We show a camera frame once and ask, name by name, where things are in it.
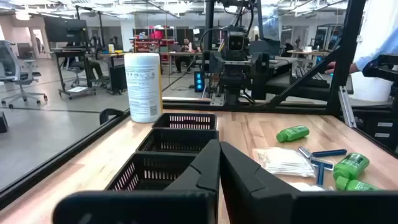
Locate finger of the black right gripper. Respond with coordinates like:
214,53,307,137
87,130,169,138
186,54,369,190
251,52,271,78
208,51,223,74

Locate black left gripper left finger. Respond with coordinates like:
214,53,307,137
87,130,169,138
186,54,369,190
52,139,221,224

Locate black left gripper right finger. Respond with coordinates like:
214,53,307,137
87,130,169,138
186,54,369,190
220,141,398,224

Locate clear bag of cotton swabs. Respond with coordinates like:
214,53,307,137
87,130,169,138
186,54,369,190
252,146,317,179

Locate blue disposable razor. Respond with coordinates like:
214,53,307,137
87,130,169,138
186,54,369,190
297,146,348,160
310,156,335,187

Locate computer tower with lights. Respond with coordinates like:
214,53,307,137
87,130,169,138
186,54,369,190
194,70,206,93

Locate person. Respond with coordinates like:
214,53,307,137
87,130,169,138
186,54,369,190
325,0,398,75
175,37,196,74
63,34,105,83

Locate black keyboard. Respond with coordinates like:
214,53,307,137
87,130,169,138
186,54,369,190
291,65,331,89

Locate black plastic basket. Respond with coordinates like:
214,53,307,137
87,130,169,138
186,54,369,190
104,152,200,192
136,128,220,154
151,112,218,131

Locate red storage shelving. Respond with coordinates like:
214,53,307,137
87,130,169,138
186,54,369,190
132,27,176,54

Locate person's hand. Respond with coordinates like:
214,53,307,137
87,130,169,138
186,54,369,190
325,61,338,75

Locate white wipes canister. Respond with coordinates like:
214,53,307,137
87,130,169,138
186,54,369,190
124,52,164,124

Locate black cabinet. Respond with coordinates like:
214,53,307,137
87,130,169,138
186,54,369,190
108,63,128,95

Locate white bucket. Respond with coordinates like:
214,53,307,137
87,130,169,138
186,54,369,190
350,70,395,103

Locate black monitor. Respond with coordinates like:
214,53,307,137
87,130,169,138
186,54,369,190
43,17,90,48

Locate black desk stand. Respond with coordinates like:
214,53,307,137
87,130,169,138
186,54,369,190
50,46,98,101

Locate grey office chair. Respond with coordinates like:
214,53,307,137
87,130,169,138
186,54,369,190
0,40,49,109

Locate black box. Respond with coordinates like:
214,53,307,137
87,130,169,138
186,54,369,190
0,111,9,134

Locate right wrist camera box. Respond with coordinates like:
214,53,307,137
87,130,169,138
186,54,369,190
228,33,248,52

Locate silver frame bracket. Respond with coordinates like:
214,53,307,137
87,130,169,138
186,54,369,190
338,85,358,129

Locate black frame handle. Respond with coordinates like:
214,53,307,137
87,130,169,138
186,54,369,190
99,108,126,126

